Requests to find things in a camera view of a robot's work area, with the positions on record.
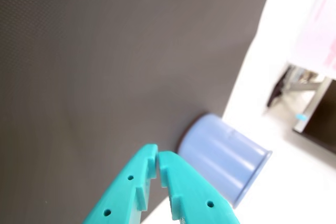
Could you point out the light blue plastic pot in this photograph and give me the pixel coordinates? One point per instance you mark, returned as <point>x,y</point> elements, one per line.
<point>223,155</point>

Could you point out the white sheet with pink print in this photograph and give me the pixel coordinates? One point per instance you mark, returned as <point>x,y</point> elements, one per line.
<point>315,37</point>

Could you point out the grey metal table frame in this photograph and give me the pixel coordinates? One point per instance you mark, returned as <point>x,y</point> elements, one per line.
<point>302,86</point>

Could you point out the black hanging object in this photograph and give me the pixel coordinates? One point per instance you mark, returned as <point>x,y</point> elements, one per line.
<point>275,90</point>

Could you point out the black panel with metal edge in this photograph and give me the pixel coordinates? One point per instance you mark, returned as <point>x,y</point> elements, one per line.
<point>323,119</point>

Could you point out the small cyan plastic part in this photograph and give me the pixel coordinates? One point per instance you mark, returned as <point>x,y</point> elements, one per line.
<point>301,117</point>

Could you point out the dark grey work mat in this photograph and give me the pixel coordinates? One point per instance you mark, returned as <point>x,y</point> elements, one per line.
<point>105,51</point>

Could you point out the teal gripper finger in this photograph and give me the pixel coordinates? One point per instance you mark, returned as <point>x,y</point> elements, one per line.
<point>123,190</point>
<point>194,192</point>

